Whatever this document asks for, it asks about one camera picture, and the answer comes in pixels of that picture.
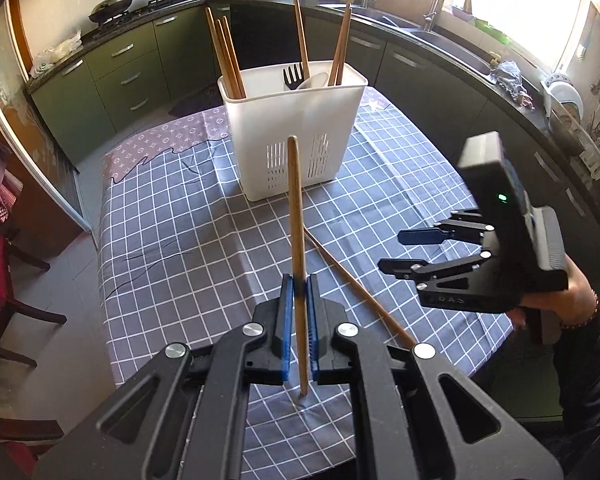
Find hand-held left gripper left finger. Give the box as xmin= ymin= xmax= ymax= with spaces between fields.
xmin=32 ymin=274 xmax=296 ymax=480

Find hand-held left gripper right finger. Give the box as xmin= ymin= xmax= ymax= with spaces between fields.
xmin=306 ymin=272 xmax=563 ymax=480

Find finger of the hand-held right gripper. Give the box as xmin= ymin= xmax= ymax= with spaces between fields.
xmin=397 ymin=208 xmax=496 ymax=247
xmin=378 ymin=251 xmax=494 ymax=292

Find light wooden chopstick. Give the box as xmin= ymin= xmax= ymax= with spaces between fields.
xmin=293 ymin=0 xmax=312 ymax=80
xmin=302 ymin=226 xmax=418 ymax=350
xmin=204 ymin=6 xmax=242 ymax=100
xmin=286 ymin=135 xmax=312 ymax=397

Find white plastic utensil holder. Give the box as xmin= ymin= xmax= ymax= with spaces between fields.
xmin=217 ymin=60 xmax=369 ymax=203

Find dark brown wooden chopstick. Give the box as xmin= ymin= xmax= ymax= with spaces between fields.
xmin=327 ymin=4 xmax=351 ymax=87
xmin=334 ymin=4 xmax=354 ymax=87

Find person's right hand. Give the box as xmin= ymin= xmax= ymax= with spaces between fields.
xmin=510 ymin=255 xmax=597 ymax=331

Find blue checked tablecloth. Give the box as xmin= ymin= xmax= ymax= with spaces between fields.
xmin=97 ymin=95 xmax=515 ymax=463

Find black kitchen countertop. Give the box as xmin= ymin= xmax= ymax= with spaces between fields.
xmin=25 ymin=0 xmax=600 ymax=221

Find white dish rack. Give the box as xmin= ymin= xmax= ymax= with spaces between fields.
xmin=540 ymin=77 xmax=600 ymax=176

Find crumpled dish cloth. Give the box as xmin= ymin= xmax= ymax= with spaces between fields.
xmin=492 ymin=60 xmax=536 ymax=106

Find white plastic spoon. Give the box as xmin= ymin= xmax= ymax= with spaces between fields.
xmin=296 ymin=72 xmax=330 ymax=91

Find black plastic fork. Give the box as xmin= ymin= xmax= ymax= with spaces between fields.
xmin=281 ymin=64 xmax=305 ymax=92

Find mauve patterned tablecloth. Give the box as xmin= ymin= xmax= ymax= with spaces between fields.
xmin=101 ymin=105 xmax=231 ymax=183

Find bright kitchen window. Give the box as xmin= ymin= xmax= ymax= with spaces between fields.
xmin=450 ymin=0 xmax=596 ymax=71

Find red cushioned wooden chair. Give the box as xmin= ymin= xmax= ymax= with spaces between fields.
xmin=0 ymin=220 xmax=68 ymax=366
xmin=0 ymin=395 xmax=66 ymax=461

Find green kitchen cabinets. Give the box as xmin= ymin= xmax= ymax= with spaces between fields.
xmin=25 ymin=0 xmax=600 ymax=311

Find gas stove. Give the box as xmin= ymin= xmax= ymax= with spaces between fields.
xmin=87 ymin=0 xmax=201 ymax=28

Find white plastic bag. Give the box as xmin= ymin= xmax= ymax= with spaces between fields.
xmin=30 ymin=30 xmax=83 ymax=78

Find black wok with lid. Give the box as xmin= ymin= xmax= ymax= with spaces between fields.
xmin=89 ymin=0 xmax=133 ymax=25

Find dark beaded bracelet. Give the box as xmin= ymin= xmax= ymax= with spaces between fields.
xmin=560 ymin=292 xmax=600 ymax=332

